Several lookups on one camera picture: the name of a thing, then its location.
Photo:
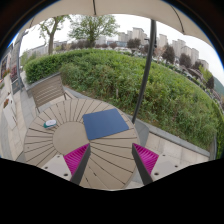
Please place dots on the green hedge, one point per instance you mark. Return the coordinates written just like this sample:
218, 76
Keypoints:
170, 102

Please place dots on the dark umbrella pole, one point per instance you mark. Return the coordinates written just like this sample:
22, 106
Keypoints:
152, 43

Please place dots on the beige patio umbrella canopy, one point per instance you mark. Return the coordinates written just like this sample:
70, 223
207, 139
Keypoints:
157, 10

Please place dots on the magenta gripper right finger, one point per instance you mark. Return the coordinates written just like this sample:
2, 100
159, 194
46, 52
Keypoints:
145, 161

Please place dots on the woven beige patio chair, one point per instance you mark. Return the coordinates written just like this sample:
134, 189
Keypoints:
48, 89

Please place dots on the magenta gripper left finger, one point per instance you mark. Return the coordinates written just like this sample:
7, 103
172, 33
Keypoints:
77, 161

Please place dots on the blue mouse pad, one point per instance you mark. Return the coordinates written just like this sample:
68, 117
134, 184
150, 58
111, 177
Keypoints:
104, 123

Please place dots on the white teal computer mouse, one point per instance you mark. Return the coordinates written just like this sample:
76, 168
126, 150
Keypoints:
49, 124

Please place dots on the round slatted beige table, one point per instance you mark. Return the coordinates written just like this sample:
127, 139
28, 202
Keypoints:
110, 166

